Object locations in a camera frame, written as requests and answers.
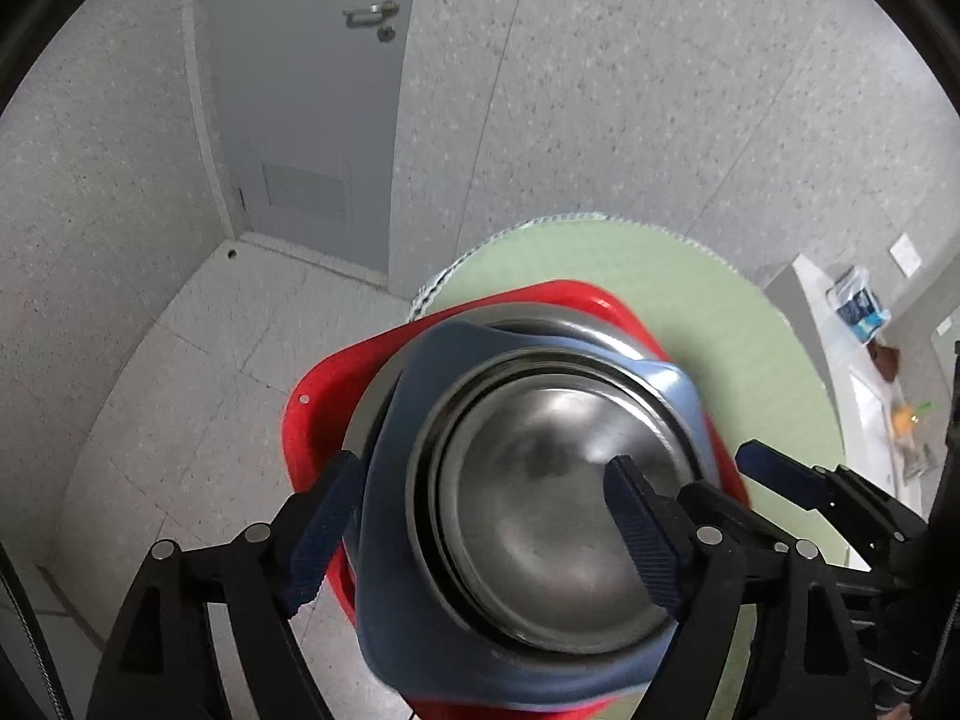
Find blue plastic basin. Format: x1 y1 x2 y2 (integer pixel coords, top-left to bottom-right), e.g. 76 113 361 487
343 317 725 707

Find blue tissue pack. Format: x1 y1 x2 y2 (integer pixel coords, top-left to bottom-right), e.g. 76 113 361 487
829 266 893 338

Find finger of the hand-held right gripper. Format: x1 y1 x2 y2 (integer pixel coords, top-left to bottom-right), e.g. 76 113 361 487
735 440 935 548

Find metal door handle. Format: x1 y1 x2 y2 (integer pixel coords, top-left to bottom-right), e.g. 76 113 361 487
343 1 400 42

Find dark red cloth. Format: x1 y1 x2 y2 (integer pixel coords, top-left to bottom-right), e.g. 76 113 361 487
868 341 902 385

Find red plastic basin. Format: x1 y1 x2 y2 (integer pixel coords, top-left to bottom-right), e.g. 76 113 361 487
281 280 755 720

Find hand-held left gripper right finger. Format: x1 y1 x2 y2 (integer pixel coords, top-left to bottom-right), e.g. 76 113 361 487
604 454 875 720

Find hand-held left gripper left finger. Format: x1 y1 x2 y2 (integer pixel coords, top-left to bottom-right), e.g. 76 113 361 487
90 450 368 720

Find white sink counter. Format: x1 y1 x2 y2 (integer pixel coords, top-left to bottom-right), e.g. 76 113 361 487
765 255 960 541

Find grey door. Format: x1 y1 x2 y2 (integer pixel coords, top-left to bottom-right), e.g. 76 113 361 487
193 0 425 293

